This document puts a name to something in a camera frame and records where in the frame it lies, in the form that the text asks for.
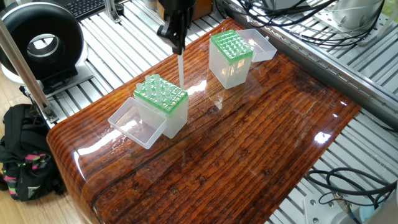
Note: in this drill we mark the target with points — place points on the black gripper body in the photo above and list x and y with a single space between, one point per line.
176 5

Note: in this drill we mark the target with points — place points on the black backpack pink trim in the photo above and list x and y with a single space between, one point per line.
25 149

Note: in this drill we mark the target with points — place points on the slim aluminium post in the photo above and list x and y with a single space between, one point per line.
22 68

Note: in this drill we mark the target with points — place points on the black keyboard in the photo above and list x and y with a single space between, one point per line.
84 6

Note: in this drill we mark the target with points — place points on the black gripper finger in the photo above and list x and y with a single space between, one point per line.
170 28
183 28

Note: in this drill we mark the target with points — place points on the black round fan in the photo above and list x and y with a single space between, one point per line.
65 37

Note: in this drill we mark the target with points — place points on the translucent tip box green rack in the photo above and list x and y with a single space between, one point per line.
176 123
227 74

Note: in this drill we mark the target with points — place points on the glossy wooden board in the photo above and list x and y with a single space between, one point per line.
217 155

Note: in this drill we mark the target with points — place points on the clear hinged box lid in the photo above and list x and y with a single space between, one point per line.
264 46
138 127

